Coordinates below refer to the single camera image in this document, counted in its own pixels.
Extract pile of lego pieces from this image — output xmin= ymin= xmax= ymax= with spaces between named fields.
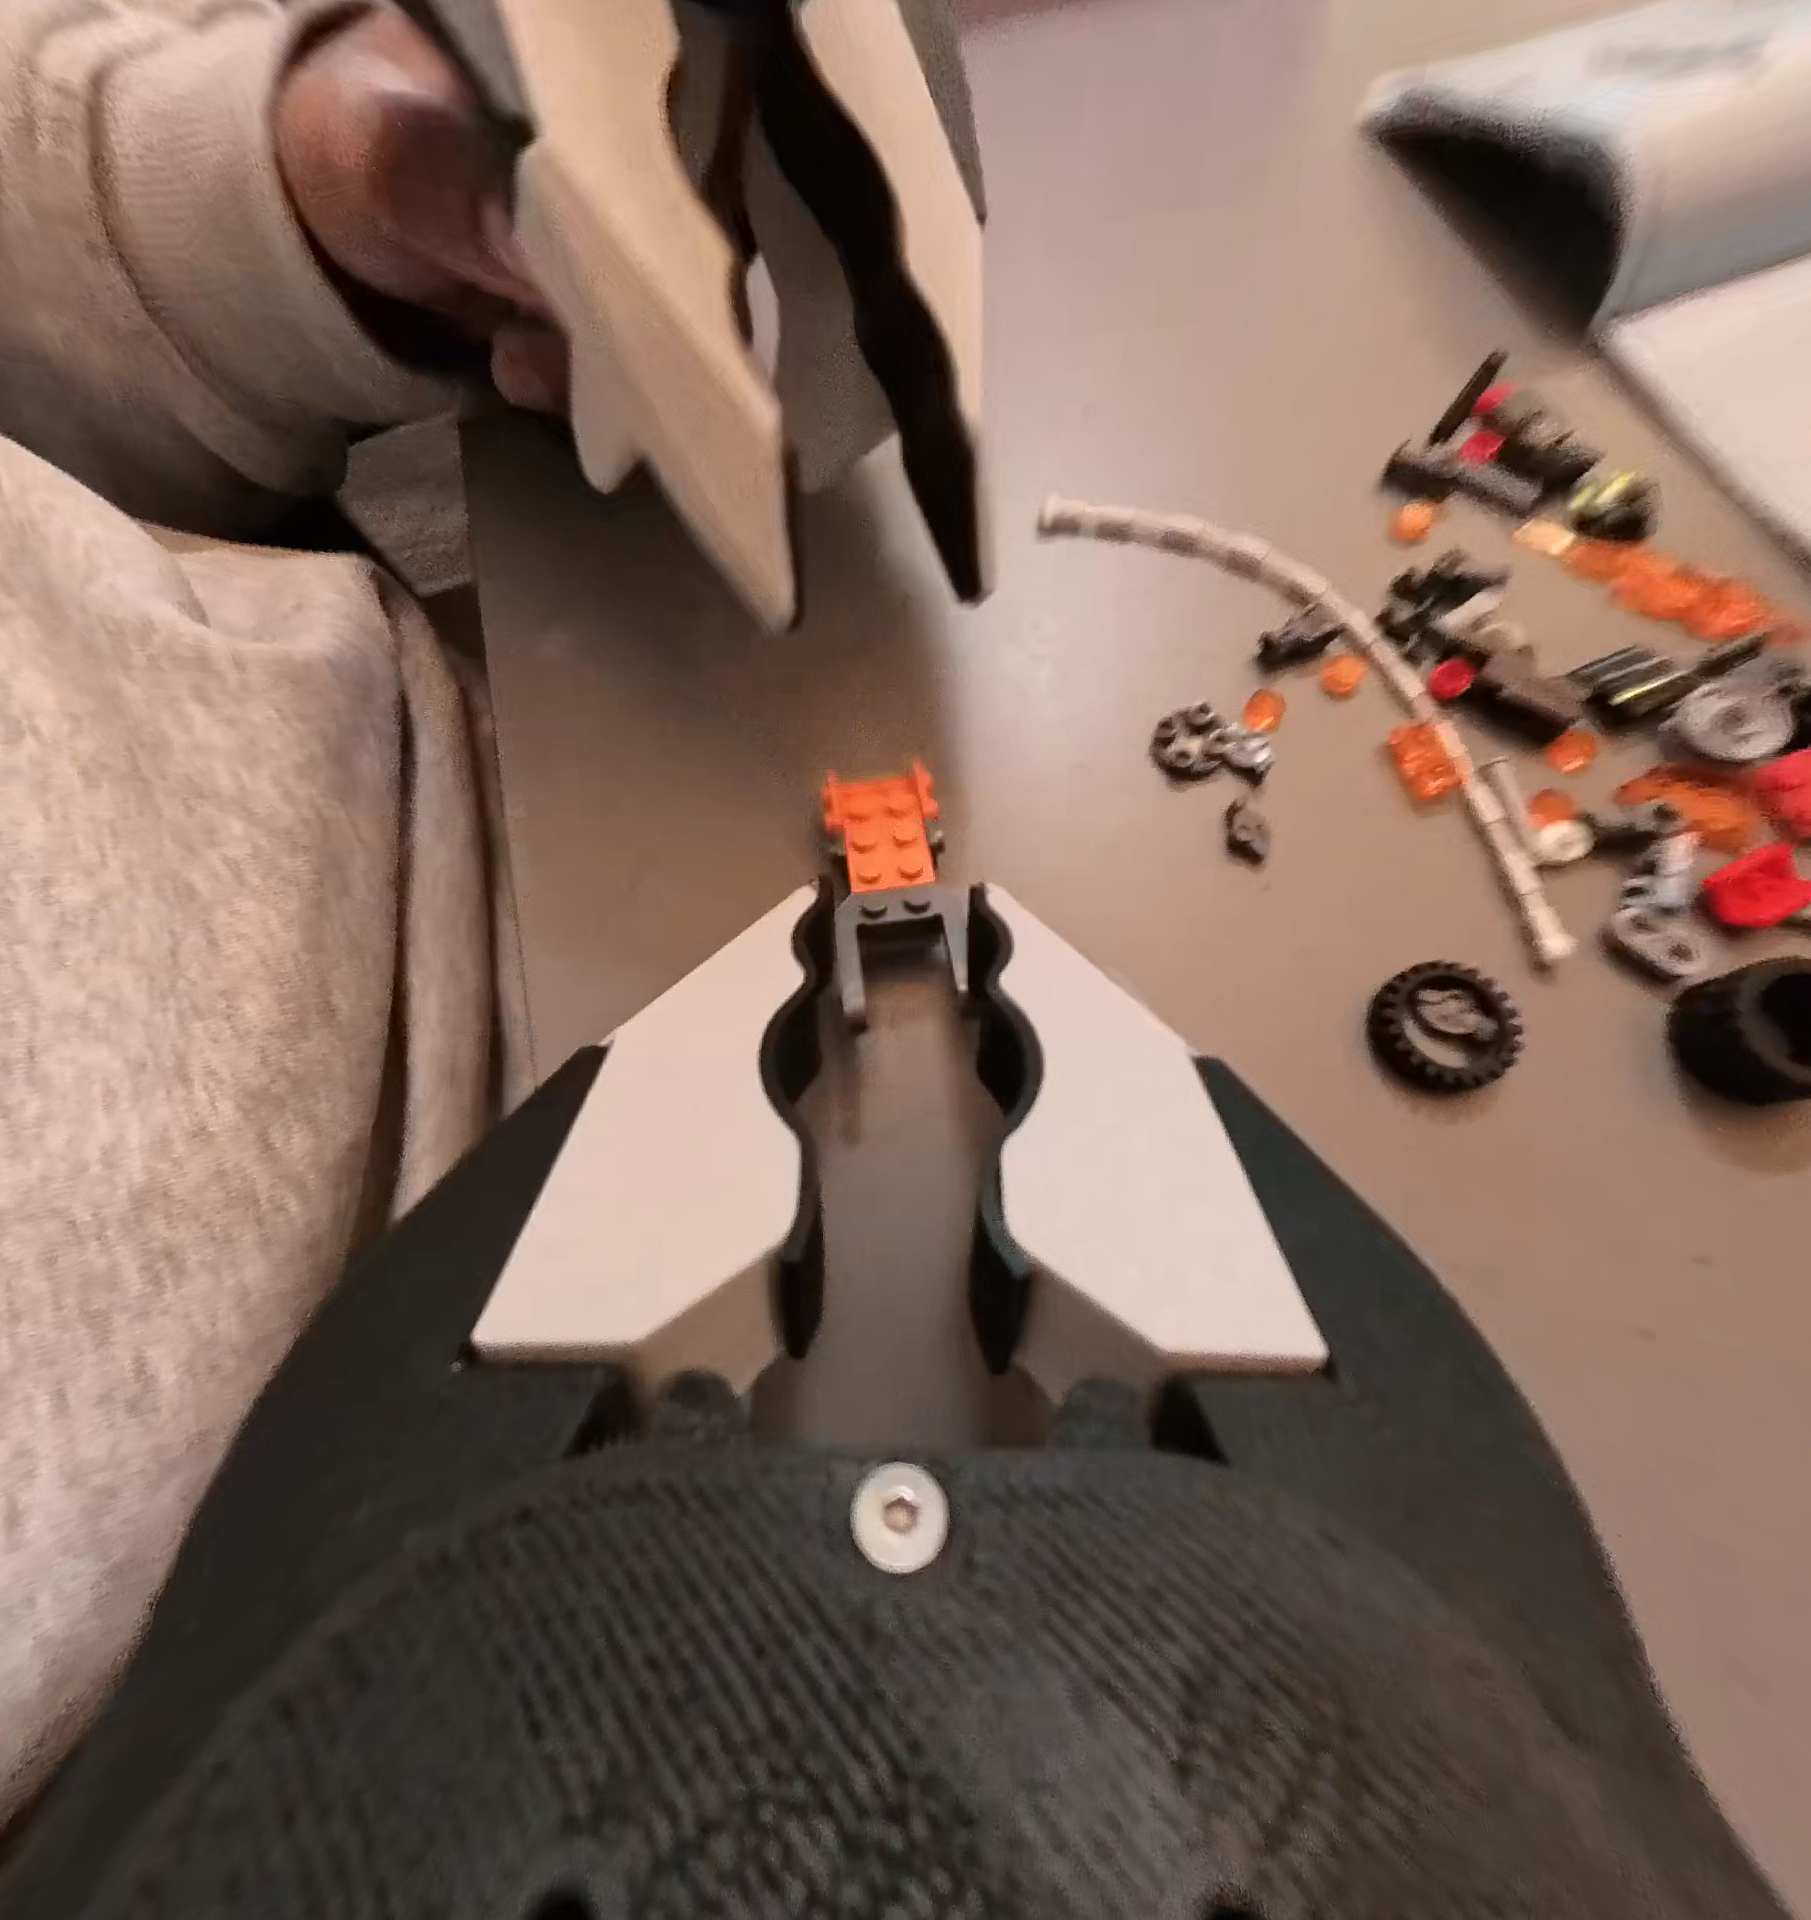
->
xmin=1151 ymin=352 xmax=1811 ymax=984

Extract white lego chain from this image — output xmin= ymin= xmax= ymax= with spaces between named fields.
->
xmin=1036 ymin=494 xmax=1580 ymax=969

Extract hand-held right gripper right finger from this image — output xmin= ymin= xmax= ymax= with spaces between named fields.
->
xmin=967 ymin=883 xmax=1329 ymax=1413

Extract large black lego tyre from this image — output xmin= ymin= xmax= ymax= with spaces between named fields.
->
xmin=1664 ymin=960 xmax=1811 ymax=1108

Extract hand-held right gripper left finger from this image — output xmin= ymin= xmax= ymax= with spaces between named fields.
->
xmin=469 ymin=883 xmax=832 ymax=1397

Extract small black lego wheel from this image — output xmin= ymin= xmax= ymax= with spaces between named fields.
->
xmin=1366 ymin=960 xmax=1525 ymax=1094

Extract orange black lego assembly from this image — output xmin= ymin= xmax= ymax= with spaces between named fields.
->
xmin=819 ymin=760 xmax=988 ymax=1028

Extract person's left hand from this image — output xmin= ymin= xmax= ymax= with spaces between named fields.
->
xmin=275 ymin=7 xmax=577 ymax=409

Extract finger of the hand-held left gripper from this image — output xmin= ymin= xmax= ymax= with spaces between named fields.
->
xmin=741 ymin=0 xmax=988 ymax=605
xmin=394 ymin=0 xmax=806 ymax=632

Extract lego instruction booklet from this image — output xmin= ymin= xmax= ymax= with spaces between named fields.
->
xmin=1362 ymin=0 xmax=1811 ymax=601

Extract person's left forearm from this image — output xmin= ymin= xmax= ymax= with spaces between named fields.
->
xmin=0 ymin=0 xmax=472 ymax=504

